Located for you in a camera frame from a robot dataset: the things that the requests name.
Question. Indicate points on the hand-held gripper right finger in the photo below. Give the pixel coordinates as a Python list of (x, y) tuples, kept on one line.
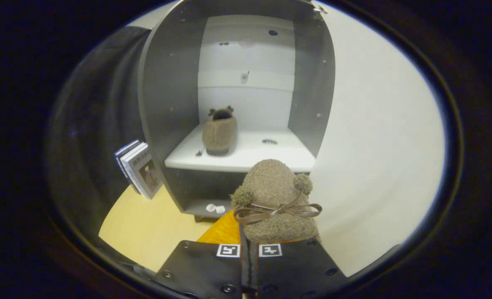
[(291, 270)]

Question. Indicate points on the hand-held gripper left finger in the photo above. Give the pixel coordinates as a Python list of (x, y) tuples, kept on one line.
[(208, 270)]

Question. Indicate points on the brown fuzzy slipper shoe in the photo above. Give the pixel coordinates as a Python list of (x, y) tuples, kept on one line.
[(271, 182), (219, 133)]

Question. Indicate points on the grey shoe cabinet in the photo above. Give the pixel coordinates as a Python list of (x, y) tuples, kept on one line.
[(158, 83)]

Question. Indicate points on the white book with portrait cover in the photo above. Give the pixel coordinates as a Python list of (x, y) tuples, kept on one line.
[(148, 174)]

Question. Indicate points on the blue and white book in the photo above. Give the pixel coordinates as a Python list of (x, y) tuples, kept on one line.
[(119, 155), (125, 160)]

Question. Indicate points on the black backdrop cloth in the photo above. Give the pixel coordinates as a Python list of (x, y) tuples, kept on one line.
[(96, 104)]

